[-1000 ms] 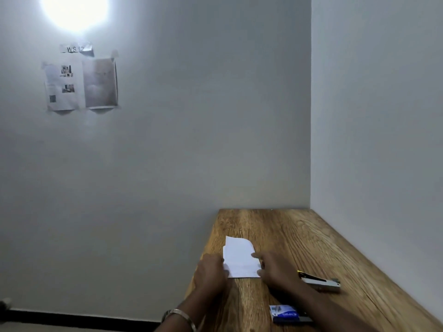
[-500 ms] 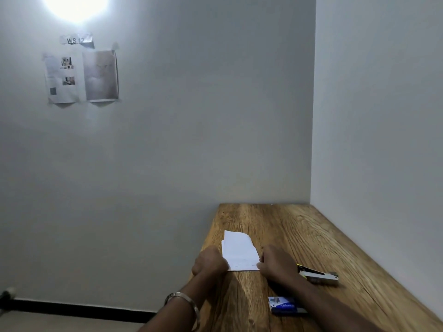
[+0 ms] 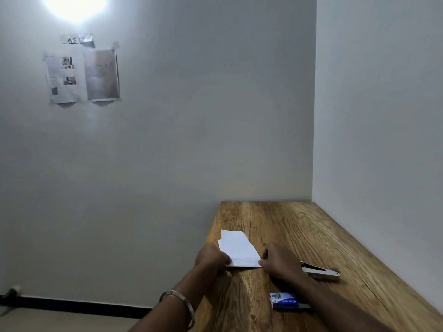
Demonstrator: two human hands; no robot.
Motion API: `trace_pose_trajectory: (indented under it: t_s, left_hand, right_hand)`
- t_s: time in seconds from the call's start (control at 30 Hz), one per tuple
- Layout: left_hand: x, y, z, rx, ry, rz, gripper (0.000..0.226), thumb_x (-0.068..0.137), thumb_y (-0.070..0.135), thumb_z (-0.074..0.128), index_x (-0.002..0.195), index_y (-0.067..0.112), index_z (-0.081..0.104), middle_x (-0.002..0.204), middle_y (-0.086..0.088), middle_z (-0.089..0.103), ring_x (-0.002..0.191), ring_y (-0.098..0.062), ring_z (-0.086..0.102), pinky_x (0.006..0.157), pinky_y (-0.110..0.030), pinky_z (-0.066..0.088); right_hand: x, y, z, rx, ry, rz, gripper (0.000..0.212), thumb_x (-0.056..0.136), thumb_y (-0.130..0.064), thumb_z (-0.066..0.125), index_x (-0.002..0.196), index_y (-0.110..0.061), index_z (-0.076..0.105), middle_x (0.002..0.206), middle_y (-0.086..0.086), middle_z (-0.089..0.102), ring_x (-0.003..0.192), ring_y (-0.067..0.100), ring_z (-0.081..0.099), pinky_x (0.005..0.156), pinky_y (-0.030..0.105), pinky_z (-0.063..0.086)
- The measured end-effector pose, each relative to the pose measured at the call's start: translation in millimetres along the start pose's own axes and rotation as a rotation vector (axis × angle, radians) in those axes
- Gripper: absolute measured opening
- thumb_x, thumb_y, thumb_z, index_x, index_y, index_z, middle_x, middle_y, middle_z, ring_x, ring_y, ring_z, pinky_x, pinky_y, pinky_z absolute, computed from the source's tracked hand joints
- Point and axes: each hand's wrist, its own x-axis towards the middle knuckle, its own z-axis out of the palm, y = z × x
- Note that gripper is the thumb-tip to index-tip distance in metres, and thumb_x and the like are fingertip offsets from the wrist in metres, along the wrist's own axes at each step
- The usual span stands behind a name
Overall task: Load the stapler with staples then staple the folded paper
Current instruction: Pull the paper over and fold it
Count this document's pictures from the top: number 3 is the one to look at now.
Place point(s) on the person's right hand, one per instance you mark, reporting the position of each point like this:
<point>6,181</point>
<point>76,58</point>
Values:
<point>280,261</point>

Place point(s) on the person's left hand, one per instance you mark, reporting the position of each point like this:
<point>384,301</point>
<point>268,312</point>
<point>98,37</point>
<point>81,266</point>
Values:
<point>208,256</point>

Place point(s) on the person's left fingers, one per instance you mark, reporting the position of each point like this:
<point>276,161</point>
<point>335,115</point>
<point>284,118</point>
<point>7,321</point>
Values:
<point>223,259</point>

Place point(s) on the person's right thumb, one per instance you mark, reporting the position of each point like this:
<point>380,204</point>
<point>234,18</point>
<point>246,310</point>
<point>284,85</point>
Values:
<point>262,262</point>

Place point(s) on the white paper sheet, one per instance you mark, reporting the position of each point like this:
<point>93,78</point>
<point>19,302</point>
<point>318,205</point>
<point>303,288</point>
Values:
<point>238,250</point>

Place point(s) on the person's right forearm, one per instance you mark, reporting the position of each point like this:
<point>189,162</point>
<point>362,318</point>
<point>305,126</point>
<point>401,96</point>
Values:
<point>332,304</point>

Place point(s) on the person's left forearm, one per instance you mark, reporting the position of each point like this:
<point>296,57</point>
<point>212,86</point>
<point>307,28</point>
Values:
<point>173,300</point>

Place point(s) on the blue staple box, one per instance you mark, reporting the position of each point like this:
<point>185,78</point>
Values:
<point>284,300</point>

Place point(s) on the silver metal stapler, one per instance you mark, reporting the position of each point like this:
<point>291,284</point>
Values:
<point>322,272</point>

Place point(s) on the grey printed paper sheet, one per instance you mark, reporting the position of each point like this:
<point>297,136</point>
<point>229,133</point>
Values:
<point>102,75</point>

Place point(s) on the printed instruction sheet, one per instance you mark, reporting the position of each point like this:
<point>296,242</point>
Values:
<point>64,79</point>

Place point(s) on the small taped paper label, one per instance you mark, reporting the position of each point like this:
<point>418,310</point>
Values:
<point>76,39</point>

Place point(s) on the bright round wall lamp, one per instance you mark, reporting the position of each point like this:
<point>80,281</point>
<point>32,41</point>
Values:
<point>75,5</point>

